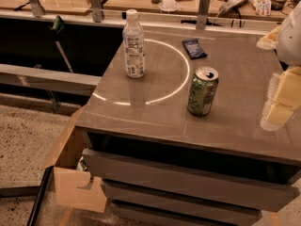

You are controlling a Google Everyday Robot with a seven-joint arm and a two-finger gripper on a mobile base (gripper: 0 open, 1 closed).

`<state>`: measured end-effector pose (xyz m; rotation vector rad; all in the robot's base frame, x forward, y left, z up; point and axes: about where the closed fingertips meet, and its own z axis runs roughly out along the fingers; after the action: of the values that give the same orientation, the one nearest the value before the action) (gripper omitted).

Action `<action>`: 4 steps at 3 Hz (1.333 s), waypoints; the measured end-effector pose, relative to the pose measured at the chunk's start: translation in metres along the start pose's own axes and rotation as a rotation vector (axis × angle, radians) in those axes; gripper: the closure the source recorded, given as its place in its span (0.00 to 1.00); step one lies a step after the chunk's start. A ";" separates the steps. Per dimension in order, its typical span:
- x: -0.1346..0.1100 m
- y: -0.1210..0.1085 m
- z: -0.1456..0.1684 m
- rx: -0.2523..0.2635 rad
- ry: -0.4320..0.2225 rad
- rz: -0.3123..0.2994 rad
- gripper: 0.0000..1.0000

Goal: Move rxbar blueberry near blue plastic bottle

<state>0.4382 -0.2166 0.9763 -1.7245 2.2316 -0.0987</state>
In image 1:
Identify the dark blue rxbar wrapper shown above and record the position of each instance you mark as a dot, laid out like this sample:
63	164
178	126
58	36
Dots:
193	49

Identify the white snack packet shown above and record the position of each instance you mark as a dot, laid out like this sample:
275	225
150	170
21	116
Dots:
262	7

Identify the white bowl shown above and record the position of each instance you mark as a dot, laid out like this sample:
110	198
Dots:
168	5

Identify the grey drawer cabinet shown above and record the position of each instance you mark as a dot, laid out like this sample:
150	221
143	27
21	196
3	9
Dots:
162	164

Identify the grey metal rail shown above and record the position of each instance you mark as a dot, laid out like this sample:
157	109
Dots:
72	83

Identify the cardboard box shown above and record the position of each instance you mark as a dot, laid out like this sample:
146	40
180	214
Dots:
73	187

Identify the grey power strip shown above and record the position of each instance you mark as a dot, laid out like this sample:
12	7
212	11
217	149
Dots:
230	5

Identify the clear plastic water bottle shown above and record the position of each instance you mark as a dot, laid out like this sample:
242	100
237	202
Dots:
133	43

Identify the black mesh cup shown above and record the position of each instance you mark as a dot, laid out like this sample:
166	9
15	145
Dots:
277	4

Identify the green soda can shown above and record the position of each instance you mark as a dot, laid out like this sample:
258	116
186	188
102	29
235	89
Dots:
203	88

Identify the green handled tool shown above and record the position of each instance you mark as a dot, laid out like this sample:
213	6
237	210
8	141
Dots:
56	28

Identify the metal bracket post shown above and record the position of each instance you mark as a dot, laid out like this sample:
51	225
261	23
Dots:
203	9

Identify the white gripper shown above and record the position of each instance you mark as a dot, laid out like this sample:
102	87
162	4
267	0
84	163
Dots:
291	42

